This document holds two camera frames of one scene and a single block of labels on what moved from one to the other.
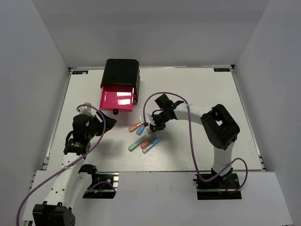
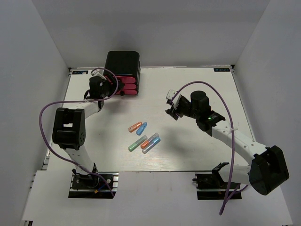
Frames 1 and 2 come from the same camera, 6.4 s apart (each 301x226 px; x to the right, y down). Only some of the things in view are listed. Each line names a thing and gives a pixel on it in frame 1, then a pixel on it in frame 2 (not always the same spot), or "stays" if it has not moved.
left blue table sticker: [80, 72] stays
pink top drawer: [117, 98] to [126, 79]
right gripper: [157, 126] to [171, 112]
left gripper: [110, 123] to [113, 86]
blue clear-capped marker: [151, 145] stays
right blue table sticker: [217, 69] stays
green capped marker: [131, 146] stays
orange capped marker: [133, 127] stays
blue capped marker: [140, 129] stays
